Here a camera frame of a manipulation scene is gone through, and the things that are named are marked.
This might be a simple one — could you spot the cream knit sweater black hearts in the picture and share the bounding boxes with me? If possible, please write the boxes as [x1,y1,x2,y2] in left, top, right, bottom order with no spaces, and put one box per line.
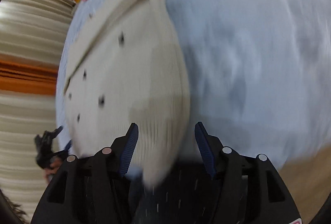
[63,0,190,188]

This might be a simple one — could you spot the person's left hand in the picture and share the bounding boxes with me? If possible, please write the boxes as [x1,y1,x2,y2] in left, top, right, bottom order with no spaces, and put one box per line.
[44,158,63,184]

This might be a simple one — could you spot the cream striped curtain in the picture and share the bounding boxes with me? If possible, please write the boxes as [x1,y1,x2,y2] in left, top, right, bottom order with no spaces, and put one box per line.
[1,0,73,223]

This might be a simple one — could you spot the grey butterfly print bedspread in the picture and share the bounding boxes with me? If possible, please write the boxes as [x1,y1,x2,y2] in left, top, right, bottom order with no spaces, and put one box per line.
[55,0,331,180]

